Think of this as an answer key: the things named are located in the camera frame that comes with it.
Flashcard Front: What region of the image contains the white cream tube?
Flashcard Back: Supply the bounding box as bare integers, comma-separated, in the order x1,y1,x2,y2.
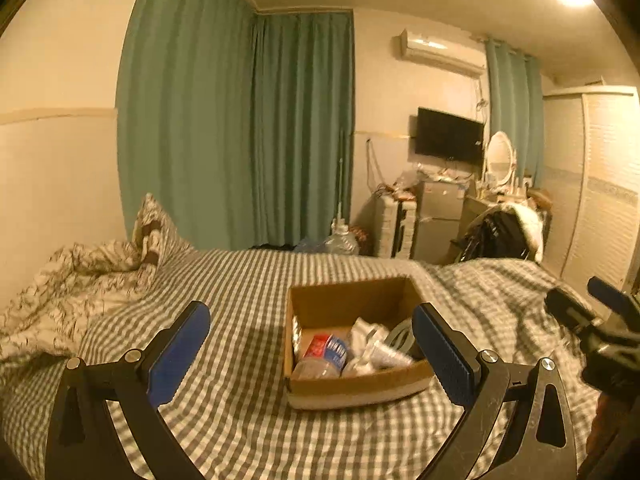
342,341,416,377

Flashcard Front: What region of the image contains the green curtain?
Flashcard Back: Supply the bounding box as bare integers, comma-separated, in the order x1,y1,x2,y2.
116,0,355,249
485,39,544,184

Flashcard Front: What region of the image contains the white oval vanity mirror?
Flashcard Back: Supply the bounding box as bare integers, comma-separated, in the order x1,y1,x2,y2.
483,131,516,192

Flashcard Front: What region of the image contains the chair with black clothes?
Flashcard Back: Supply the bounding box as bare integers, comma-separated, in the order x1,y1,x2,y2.
454,203,544,263

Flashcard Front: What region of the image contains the grey mini fridge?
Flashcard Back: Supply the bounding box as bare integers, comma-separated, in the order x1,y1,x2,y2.
412,180,465,264

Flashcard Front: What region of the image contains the white louvered wardrobe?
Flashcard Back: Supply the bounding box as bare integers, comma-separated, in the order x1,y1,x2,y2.
540,86,639,297

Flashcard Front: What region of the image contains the large water bottle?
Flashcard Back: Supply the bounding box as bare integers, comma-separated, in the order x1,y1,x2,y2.
294,218,359,256

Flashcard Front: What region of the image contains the white air conditioner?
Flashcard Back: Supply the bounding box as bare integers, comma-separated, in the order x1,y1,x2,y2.
400,29,487,78

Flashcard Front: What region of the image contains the black wall television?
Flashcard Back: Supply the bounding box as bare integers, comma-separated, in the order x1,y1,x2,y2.
414,108,484,166

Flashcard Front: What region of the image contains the brown cardboard box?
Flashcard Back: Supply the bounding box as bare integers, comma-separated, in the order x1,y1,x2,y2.
283,276,434,411

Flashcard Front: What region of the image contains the floral patterned blanket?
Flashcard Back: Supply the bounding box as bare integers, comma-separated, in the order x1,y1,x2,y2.
1,237,160,365

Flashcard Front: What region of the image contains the white suitcase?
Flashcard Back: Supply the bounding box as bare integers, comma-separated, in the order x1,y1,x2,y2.
374,193,416,259

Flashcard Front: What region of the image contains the grey tape roll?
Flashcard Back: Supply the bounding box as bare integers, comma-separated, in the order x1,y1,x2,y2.
384,318,419,359

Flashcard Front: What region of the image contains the white hand figurine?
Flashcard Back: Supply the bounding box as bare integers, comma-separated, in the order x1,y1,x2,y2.
348,318,390,358

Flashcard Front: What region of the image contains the green right curtain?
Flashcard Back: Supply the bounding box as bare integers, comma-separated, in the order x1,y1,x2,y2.
485,39,544,184

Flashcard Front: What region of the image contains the checkered pillow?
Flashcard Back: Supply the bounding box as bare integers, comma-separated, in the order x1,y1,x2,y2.
131,193,194,266

